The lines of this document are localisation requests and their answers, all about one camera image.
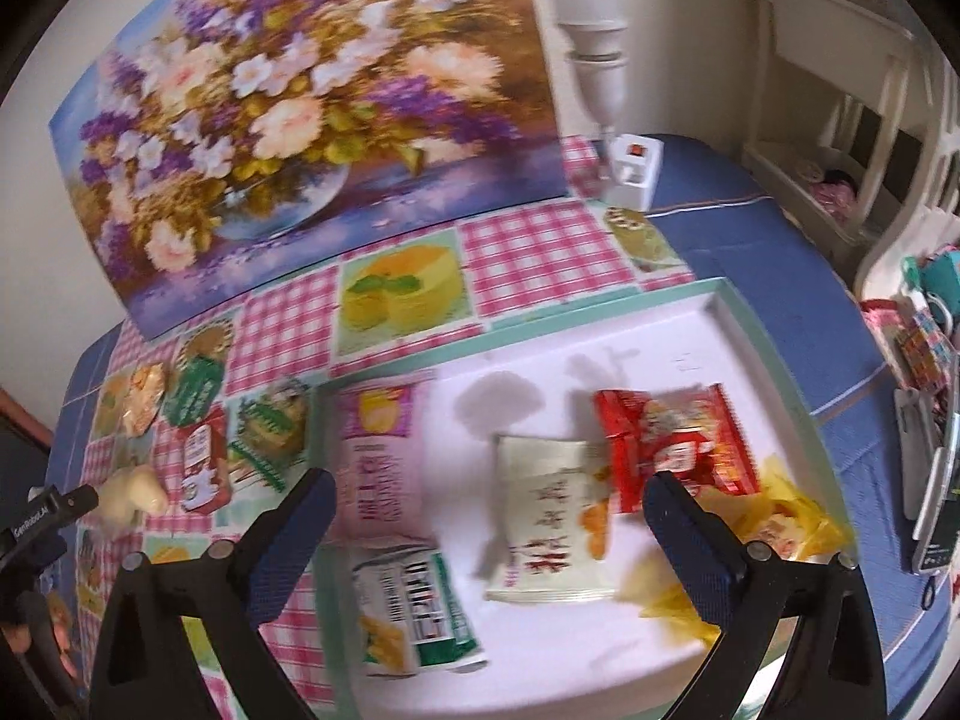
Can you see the pink snack packet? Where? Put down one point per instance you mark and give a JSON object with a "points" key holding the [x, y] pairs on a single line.
{"points": [[375, 480]]}

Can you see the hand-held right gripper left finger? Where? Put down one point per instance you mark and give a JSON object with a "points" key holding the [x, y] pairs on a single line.
{"points": [[296, 540]]}

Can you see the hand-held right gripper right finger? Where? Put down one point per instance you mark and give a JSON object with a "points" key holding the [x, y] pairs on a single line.
{"points": [[686, 540]]}

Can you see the white wooden chair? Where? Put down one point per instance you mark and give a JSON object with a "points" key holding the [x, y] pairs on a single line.
{"points": [[780, 165]]}

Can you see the teal toy box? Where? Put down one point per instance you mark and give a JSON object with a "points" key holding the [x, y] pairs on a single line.
{"points": [[943, 277]]}

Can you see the white plug-in bulb lamp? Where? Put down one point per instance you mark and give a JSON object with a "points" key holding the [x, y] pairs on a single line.
{"points": [[600, 82]]}

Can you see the white tray with teal rim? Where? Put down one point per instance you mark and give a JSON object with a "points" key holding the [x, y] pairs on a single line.
{"points": [[660, 345]]}

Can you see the pale yellow pastry packet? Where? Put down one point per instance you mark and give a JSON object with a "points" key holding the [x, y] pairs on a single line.
{"points": [[135, 499]]}

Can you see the large red snack packet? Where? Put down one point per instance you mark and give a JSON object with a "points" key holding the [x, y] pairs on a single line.
{"points": [[724, 450]]}

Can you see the orange beige snack packet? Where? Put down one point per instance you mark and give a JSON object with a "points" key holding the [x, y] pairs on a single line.
{"points": [[144, 399]]}

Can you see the smartphone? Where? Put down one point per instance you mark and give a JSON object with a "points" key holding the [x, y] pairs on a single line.
{"points": [[937, 510]]}

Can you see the yellow snack packet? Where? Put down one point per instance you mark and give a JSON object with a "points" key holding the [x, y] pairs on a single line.
{"points": [[795, 517]]}

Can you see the dark green snack packet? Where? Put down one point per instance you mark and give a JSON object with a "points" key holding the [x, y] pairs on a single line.
{"points": [[193, 388]]}

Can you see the floral painting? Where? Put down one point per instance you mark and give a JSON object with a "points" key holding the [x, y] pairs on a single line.
{"points": [[300, 90]]}

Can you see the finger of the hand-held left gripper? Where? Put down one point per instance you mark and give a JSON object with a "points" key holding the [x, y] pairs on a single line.
{"points": [[81, 501]]}

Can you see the green gold cookie packet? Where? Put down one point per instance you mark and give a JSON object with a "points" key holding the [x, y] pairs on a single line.
{"points": [[274, 424]]}

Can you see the green and white snack packet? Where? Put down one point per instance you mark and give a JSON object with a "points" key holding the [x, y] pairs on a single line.
{"points": [[405, 600]]}

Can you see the cream snack packet red print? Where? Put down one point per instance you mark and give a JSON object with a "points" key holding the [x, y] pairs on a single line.
{"points": [[547, 525]]}

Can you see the white lattice shelf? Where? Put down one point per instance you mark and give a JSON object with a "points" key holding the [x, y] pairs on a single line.
{"points": [[922, 225]]}

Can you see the red and white snack packet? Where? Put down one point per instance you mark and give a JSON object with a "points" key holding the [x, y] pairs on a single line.
{"points": [[202, 457]]}

